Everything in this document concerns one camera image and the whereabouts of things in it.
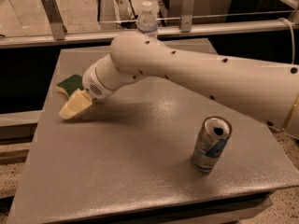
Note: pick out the left metal rail bracket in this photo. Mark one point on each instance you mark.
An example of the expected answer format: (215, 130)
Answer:
(55, 20)

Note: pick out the silver blue drink can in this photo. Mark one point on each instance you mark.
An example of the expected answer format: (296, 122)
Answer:
(211, 141)

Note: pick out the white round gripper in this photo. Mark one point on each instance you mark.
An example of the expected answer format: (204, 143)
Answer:
(92, 81)

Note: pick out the horizontal metal rail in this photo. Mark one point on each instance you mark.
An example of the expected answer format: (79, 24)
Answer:
(164, 32)

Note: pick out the right metal rail bracket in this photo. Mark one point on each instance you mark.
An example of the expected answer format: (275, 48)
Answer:
(186, 15)

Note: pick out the green and yellow sponge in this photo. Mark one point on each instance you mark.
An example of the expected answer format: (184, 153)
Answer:
(70, 85)

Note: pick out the clear plastic water bottle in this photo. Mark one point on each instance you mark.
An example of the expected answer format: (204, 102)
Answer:
(146, 21)

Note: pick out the metal rail bracket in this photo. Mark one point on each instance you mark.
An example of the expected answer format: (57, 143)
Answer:
(186, 15)
(55, 20)

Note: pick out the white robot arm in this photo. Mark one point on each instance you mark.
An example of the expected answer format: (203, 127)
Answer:
(262, 90)

